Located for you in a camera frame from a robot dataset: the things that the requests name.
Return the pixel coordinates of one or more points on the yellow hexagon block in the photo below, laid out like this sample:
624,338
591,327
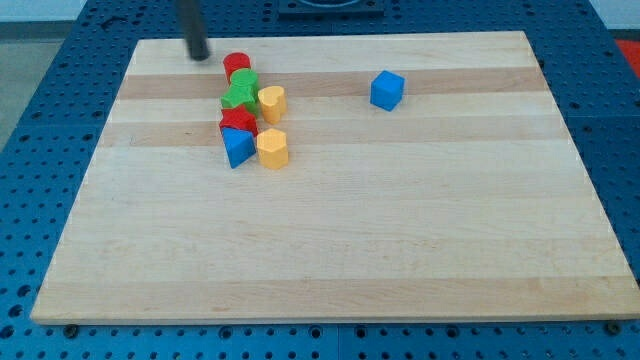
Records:
272,149

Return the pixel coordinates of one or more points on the red star block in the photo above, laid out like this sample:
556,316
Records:
239,118

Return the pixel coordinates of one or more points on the wooden board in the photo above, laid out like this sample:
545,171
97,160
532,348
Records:
468,202

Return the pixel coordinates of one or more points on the green star block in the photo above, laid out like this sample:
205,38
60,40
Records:
236,96

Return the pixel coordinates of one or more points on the blue cube block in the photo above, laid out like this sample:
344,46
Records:
386,90

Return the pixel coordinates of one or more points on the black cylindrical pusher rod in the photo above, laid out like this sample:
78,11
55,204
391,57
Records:
191,20

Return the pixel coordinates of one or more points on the yellow heart block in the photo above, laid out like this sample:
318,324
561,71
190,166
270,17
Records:
273,103

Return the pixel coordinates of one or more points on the green cylinder block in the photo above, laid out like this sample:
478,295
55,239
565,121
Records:
247,79

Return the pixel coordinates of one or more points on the blue triangle block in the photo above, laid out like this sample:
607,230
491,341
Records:
239,145

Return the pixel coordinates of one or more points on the red cylinder block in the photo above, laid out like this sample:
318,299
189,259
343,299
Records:
235,61

